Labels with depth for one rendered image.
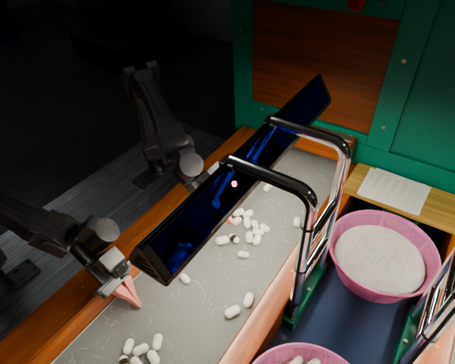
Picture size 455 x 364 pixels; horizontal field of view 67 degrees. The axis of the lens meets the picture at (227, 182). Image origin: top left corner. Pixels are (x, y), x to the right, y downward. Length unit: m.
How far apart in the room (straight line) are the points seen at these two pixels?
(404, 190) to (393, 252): 0.21
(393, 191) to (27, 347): 1.00
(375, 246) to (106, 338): 0.70
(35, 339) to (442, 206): 1.07
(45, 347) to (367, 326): 0.73
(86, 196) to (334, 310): 0.88
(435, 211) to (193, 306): 0.70
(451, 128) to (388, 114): 0.16
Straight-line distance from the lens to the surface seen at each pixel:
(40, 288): 1.11
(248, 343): 0.80
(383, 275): 0.97
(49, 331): 0.91
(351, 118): 1.14
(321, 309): 0.95
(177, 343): 0.84
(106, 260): 0.76
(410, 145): 1.14
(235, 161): 0.60
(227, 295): 0.87
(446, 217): 1.10
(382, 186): 1.12
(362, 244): 1.01
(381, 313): 0.98
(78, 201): 1.30
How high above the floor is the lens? 1.50
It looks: 43 degrees down
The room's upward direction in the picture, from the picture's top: 3 degrees counter-clockwise
